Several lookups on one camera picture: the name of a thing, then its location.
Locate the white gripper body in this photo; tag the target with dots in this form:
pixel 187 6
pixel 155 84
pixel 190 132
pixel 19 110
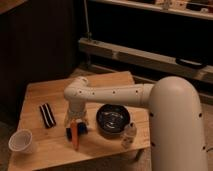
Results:
pixel 76 110

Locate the black ceramic bowl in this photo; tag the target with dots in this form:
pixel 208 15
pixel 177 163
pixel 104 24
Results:
pixel 112 119

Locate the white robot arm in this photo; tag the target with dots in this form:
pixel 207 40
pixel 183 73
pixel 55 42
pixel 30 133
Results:
pixel 176 123

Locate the orange carrot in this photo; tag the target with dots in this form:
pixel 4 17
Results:
pixel 74 132

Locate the blue sponge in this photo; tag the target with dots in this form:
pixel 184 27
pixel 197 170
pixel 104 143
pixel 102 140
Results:
pixel 82 129

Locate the small clear bottle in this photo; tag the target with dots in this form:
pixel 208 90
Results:
pixel 129 134

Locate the white plastic cup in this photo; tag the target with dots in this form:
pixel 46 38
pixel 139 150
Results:
pixel 22 142

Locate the metal pole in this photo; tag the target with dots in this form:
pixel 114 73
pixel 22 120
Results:
pixel 88 33

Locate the long grey case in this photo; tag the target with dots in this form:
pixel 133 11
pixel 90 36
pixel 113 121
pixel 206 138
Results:
pixel 144 59

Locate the black case handle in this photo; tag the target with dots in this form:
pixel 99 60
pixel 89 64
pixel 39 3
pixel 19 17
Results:
pixel 189 64

